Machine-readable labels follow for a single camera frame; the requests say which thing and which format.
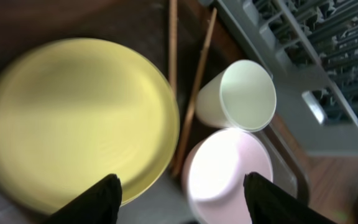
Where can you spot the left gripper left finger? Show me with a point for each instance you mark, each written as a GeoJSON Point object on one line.
{"type": "Point", "coordinates": [97, 205]}

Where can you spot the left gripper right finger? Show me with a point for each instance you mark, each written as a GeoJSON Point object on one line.
{"type": "Point", "coordinates": [268, 203]}

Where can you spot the pink bowl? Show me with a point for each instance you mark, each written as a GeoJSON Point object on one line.
{"type": "Point", "coordinates": [214, 171]}

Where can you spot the yellow plate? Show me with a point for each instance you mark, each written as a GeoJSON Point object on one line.
{"type": "Point", "coordinates": [75, 110]}

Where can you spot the white plastic cup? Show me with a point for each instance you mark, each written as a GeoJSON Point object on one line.
{"type": "Point", "coordinates": [241, 96]}

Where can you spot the wooden chopstick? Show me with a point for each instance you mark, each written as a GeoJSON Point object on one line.
{"type": "Point", "coordinates": [172, 45]}
{"type": "Point", "coordinates": [185, 132]}

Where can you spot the grey dishwasher rack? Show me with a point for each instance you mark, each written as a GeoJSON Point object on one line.
{"type": "Point", "coordinates": [310, 48]}

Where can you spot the dark brown serving tray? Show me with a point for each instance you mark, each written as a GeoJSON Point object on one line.
{"type": "Point", "coordinates": [142, 26]}

